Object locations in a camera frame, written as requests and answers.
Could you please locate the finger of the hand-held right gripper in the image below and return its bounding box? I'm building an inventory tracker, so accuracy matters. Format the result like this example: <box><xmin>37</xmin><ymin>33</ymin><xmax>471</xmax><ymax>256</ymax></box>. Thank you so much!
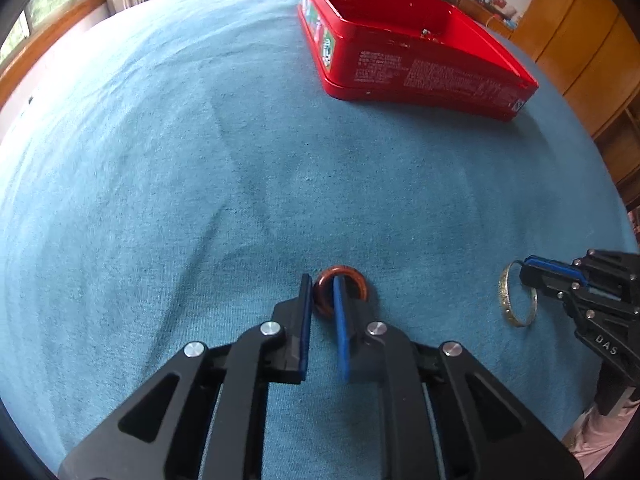
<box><xmin>520</xmin><ymin>265</ymin><xmax>582</xmax><ymax>302</ymax></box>
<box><xmin>522</xmin><ymin>256</ymin><xmax>587</xmax><ymax>286</ymax></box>

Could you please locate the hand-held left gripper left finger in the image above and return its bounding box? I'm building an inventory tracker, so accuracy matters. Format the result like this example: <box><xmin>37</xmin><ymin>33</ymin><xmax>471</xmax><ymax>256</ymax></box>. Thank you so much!
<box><xmin>57</xmin><ymin>274</ymin><xmax>313</xmax><ymax>480</ymax></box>

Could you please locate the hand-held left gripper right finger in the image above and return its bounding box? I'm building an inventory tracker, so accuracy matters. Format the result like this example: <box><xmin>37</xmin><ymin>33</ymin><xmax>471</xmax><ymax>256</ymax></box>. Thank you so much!
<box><xmin>332</xmin><ymin>271</ymin><xmax>586</xmax><ymax>480</ymax></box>

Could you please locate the brown wooden bangle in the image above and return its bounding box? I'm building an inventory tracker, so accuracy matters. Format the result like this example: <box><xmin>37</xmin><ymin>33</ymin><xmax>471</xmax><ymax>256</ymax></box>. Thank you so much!
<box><xmin>312</xmin><ymin>265</ymin><xmax>370</xmax><ymax>320</ymax></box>

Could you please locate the engraved gold bangle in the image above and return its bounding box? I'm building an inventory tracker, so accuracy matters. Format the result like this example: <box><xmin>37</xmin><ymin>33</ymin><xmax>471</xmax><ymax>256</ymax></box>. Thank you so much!
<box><xmin>497</xmin><ymin>259</ymin><xmax>538</xmax><ymax>330</ymax></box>

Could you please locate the red tin box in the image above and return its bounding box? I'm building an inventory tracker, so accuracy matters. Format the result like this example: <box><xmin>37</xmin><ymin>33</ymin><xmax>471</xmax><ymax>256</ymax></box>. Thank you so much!
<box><xmin>297</xmin><ymin>0</ymin><xmax>540</xmax><ymax>123</ymax></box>

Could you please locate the person's right forearm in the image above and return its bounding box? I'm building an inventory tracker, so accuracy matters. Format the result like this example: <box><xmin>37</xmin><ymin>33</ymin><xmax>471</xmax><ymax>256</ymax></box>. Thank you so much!
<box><xmin>562</xmin><ymin>402</ymin><xmax>633</xmax><ymax>478</ymax></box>

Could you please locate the blue bed sheet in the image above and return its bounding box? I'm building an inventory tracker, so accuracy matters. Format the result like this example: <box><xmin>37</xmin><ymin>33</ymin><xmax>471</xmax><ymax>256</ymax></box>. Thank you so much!
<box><xmin>0</xmin><ymin>0</ymin><xmax>640</xmax><ymax>480</ymax></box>

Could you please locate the wooden wardrobe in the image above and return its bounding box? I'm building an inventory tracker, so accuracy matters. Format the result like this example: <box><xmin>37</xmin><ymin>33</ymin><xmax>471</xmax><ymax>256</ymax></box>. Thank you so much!
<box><xmin>510</xmin><ymin>0</ymin><xmax>640</xmax><ymax>211</ymax></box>

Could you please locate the wooden desk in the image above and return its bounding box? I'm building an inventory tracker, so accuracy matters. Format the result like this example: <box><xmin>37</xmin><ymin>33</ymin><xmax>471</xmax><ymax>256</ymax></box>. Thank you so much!
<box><xmin>457</xmin><ymin>0</ymin><xmax>523</xmax><ymax>41</ymax></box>

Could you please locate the wooden framed window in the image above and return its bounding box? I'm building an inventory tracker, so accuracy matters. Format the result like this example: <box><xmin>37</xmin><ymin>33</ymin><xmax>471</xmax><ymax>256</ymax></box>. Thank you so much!
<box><xmin>0</xmin><ymin>0</ymin><xmax>108</xmax><ymax>111</ymax></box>

